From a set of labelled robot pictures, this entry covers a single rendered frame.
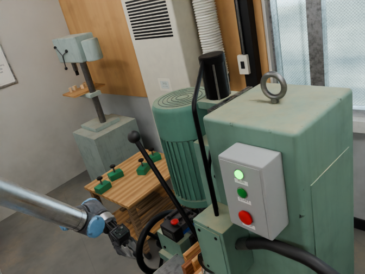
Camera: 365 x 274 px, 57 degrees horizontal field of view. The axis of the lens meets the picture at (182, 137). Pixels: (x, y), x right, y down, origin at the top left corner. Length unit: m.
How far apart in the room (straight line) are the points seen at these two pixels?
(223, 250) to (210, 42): 1.77
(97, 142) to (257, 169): 2.63
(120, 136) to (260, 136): 2.69
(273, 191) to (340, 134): 0.20
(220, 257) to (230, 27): 1.87
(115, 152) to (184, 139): 2.42
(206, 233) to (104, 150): 2.49
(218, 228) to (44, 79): 3.37
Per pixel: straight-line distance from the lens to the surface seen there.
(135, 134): 0.89
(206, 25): 2.32
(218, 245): 0.76
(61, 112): 4.02
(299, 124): 0.60
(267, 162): 0.58
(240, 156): 0.61
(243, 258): 0.82
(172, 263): 1.27
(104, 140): 3.16
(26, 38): 3.87
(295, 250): 0.68
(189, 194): 0.95
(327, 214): 0.75
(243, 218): 0.65
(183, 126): 0.84
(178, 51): 2.38
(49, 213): 1.33
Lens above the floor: 1.78
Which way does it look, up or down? 24 degrees down
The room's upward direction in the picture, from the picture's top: 14 degrees counter-clockwise
